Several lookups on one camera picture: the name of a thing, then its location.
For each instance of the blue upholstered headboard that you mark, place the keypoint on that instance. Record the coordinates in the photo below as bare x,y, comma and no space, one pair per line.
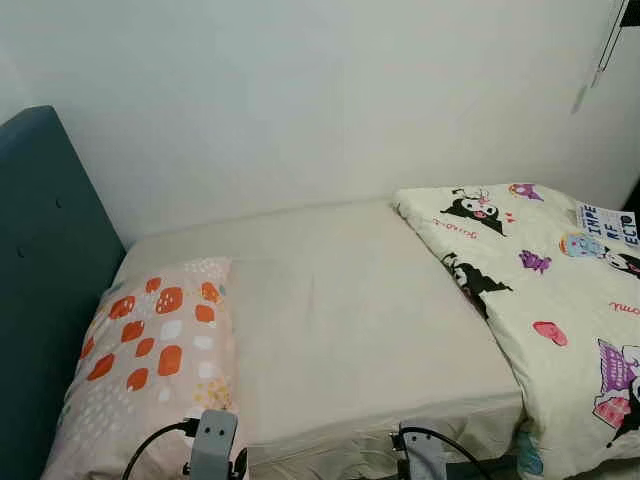
50,280

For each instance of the cream cartoon-print comforter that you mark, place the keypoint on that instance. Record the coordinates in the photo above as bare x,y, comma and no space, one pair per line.
550,300

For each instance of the dark window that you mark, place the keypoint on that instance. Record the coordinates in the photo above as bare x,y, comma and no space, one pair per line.
631,12

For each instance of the pink orange-patterned pillow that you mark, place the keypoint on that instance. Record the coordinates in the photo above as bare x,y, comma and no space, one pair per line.
140,350

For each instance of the thin grey hanging rod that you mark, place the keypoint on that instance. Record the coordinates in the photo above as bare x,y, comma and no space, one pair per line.
608,45

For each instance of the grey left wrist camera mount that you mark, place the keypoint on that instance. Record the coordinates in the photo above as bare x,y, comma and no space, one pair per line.
213,445

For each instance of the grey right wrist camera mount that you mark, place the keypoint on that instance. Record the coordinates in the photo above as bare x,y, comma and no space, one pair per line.
424,455

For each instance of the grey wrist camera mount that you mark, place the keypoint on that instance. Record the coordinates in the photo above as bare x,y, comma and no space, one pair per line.
213,445
424,455

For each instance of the white book blue lettering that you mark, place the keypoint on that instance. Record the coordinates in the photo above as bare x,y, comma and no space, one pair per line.
610,225

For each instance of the black wardrobe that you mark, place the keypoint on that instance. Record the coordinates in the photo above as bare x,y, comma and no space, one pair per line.
633,198

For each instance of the bed with white sheet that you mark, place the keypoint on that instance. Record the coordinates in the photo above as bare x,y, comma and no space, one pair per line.
350,320

